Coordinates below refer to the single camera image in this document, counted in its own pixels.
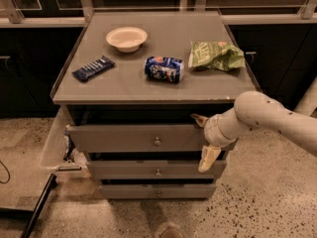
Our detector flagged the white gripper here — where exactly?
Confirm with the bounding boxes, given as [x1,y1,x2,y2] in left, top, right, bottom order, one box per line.
[190,113,236,173]

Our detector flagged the grey top drawer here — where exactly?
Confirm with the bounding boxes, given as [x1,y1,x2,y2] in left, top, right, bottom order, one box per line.
[68,124,207,153]

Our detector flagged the grey drawer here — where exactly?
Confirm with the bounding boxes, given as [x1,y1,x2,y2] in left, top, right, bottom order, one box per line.
[68,124,207,153]
[87,161,227,179]
[98,184,216,199]

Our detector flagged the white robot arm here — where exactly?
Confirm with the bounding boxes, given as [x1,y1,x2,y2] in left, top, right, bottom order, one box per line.
[191,91,317,173]

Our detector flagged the grey bottom drawer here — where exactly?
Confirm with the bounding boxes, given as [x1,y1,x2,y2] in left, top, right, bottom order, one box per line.
[98,184,216,199]

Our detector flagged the grey drawer cabinet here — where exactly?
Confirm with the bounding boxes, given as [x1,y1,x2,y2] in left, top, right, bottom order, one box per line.
[52,12,259,197]

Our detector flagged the grey middle drawer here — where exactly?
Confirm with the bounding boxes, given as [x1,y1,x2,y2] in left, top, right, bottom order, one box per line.
[87,161,227,179]

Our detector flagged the blue soda can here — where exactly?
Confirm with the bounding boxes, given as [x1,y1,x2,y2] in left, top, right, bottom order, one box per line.
[145,57,184,84]

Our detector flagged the green chip bag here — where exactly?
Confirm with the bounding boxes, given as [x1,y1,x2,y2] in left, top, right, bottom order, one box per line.
[188,42,246,71]

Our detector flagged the white paper bowl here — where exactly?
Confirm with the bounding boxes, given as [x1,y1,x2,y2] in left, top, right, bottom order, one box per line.
[106,27,148,53]

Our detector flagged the blue snack bar wrapper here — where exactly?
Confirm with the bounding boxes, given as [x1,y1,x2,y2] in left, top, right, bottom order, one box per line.
[72,56,115,82]

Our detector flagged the snack packets in bin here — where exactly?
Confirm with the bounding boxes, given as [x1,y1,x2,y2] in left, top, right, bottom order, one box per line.
[63,130,75,162]

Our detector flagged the clear plastic bin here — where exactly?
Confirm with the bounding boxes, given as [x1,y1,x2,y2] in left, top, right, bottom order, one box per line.
[41,109,90,178]

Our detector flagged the black metal bar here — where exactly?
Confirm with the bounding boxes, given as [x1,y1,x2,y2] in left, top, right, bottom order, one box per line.
[20,174,56,238]

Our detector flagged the black cable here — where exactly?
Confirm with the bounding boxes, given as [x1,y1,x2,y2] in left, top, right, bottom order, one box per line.
[0,160,11,184]

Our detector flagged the metal railing frame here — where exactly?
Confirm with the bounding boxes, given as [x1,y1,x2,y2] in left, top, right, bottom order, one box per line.
[1,0,317,28]

